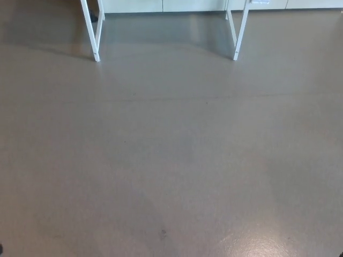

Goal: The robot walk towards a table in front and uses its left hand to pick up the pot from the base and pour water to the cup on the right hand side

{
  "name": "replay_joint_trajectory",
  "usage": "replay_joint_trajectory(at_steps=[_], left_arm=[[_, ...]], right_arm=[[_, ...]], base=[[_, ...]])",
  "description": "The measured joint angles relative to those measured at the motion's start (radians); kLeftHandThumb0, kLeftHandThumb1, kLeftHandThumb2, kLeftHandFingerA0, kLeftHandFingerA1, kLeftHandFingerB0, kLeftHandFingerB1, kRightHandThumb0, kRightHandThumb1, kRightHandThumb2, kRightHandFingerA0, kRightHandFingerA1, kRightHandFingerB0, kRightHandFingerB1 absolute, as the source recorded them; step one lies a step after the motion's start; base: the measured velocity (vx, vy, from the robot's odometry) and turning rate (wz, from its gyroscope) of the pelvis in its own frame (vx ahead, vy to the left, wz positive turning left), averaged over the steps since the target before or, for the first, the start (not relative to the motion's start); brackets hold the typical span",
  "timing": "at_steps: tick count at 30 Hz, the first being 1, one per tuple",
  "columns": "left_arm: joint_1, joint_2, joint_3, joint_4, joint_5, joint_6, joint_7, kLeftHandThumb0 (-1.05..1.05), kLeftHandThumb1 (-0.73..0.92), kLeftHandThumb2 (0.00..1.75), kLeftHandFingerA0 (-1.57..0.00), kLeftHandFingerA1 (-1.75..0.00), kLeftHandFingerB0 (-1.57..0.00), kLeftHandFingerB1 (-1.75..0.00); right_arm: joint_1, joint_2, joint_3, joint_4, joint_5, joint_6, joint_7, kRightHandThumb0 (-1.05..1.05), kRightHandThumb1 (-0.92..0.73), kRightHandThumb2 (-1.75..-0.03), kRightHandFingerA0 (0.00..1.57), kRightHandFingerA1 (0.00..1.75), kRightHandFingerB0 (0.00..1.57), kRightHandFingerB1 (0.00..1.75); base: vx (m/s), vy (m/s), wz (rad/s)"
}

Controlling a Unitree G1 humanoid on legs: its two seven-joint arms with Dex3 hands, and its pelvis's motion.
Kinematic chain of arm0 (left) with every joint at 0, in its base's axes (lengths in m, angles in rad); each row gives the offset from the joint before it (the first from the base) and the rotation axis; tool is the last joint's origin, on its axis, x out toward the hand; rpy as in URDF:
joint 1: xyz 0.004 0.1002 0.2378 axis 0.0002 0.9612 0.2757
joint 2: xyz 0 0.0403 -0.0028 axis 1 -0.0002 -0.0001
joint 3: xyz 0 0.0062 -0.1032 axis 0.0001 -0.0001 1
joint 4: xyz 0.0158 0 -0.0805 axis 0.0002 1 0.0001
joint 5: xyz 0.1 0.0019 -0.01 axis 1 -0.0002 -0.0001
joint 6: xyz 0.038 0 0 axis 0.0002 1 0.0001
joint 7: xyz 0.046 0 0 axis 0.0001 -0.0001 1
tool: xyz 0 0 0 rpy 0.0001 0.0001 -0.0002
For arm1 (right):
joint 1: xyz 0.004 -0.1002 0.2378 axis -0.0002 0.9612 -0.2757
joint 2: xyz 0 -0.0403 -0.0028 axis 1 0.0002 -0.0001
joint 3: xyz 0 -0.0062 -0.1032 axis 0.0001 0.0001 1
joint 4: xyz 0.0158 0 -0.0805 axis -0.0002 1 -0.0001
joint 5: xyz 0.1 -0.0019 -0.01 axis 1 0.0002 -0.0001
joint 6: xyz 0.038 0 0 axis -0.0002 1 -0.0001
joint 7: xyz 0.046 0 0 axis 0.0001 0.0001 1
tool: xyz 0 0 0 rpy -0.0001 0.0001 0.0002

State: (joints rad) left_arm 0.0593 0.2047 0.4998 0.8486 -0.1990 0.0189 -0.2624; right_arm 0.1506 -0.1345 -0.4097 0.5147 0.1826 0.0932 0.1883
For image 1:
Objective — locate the small black floor object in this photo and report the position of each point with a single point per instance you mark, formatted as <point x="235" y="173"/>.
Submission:
<point x="93" y="16"/>

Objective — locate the white cabinet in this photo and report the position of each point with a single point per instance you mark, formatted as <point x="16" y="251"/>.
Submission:
<point x="187" y="5"/>

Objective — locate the white table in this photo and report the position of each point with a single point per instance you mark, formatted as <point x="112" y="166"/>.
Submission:
<point x="96" y="40"/>

